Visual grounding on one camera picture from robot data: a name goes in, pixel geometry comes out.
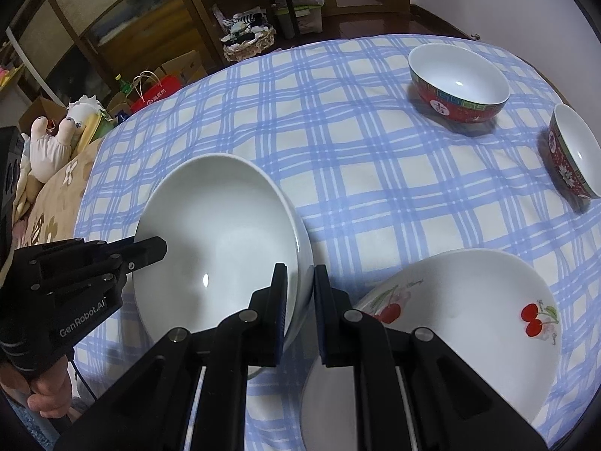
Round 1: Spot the white stuffed toy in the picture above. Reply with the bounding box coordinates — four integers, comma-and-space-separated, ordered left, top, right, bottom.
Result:
29, 95, 104, 184

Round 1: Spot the black cable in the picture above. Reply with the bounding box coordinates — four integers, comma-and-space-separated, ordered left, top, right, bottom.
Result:
69, 359, 100, 407

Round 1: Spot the small red patterned bowl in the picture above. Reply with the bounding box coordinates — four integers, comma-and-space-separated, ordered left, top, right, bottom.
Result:
548, 103, 601, 200

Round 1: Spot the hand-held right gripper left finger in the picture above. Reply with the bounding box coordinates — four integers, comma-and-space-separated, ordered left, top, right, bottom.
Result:
54, 263, 290, 451

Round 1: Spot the wooden wardrobe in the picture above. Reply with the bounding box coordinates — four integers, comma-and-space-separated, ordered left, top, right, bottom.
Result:
0, 0, 226, 123

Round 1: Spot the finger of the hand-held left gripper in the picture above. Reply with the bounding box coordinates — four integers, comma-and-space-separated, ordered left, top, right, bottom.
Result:
110, 237, 168, 275

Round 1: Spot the cream floral pillow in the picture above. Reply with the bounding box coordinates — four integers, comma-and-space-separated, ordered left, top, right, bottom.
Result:
13, 150, 38, 219

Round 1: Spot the person's left hand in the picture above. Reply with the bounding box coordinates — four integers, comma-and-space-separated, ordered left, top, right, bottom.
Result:
26, 348, 74, 419

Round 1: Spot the black folding table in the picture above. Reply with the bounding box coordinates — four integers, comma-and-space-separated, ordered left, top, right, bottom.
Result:
228, 0, 325, 38

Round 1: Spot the open cardboard box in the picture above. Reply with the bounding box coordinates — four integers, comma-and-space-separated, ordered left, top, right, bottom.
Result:
19, 96, 66, 135

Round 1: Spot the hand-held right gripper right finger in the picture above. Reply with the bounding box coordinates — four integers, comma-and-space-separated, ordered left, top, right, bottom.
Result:
314, 264, 548, 451

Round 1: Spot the striped clothes pile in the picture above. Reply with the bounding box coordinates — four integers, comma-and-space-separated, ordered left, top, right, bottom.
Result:
220, 7, 268, 41

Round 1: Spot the wicker basket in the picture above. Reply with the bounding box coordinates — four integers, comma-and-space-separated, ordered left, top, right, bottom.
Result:
222, 28, 278, 62

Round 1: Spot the plain white bowl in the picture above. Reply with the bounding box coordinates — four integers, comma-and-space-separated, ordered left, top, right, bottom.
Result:
132, 153, 314, 353

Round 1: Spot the large red patterned bowl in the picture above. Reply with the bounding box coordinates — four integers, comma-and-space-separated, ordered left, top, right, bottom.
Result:
408, 43, 511, 124

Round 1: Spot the clear plastic storage box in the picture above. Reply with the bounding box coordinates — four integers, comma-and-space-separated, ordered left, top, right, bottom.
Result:
275, 2, 325, 38

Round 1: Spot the beige floral blanket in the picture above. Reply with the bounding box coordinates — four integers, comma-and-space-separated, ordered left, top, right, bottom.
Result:
19, 143, 101, 250

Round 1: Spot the blue checked cloth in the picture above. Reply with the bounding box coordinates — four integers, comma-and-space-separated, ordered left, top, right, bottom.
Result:
72, 34, 601, 451

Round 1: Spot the closed cardboard box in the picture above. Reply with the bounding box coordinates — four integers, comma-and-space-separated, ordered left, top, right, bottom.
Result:
162, 51, 207, 86

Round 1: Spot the red paper shopping bag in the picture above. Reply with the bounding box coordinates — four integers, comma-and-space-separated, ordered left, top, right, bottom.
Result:
129, 71, 181, 112

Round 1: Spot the white cherry print plate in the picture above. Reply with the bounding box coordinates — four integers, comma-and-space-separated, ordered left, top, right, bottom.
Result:
300, 249, 563, 451

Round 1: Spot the yellow green fabric item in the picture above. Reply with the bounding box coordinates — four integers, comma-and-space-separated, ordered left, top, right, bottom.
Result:
82, 110, 116, 144

